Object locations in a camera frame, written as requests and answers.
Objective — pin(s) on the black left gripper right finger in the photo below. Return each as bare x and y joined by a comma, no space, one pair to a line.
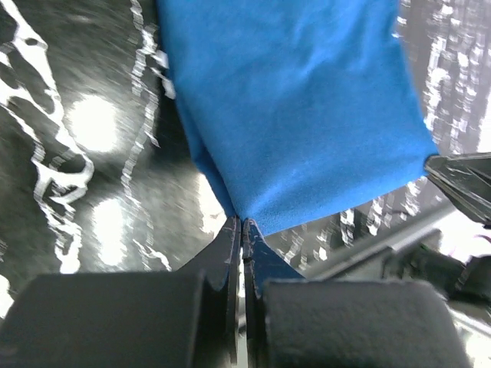
294,322

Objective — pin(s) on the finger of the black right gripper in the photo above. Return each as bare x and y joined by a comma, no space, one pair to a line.
465,181

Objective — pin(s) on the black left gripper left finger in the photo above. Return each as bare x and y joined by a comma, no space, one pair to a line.
183,318

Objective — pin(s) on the blue printed t shirt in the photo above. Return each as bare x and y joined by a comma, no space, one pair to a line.
294,110

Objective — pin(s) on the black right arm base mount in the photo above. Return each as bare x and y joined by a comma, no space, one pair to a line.
464,280

